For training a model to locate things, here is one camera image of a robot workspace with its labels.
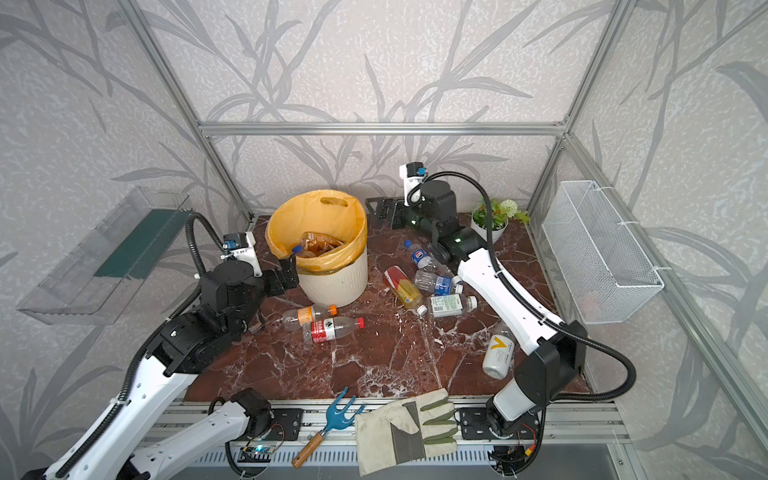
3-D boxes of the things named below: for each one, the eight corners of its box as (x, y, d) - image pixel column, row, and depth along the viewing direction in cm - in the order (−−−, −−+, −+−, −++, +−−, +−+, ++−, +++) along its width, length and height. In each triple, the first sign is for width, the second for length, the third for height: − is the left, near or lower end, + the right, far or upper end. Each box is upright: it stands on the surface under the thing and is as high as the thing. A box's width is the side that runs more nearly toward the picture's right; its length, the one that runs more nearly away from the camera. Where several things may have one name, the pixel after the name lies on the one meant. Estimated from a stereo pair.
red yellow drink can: (411, 317, 95) (411, 307, 90) (382, 282, 103) (381, 271, 98) (426, 306, 97) (428, 296, 92) (397, 273, 106) (397, 262, 101)
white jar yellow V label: (480, 375, 84) (485, 367, 78) (486, 341, 90) (491, 332, 85) (504, 383, 82) (511, 376, 77) (508, 348, 88) (515, 339, 83)
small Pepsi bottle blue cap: (424, 277, 104) (425, 269, 100) (401, 251, 111) (401, 242, 107) (435, 271, 106) (436, 262, 101) (412, 245, 113) (412, 236, 109)
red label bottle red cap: (308, 349, 88) (302, 340, 83) (307, 332, 91) (302, 323, 86) (367, 335, 91) (365, 326, 86) (365, 319, 94) (362, 309, 89)
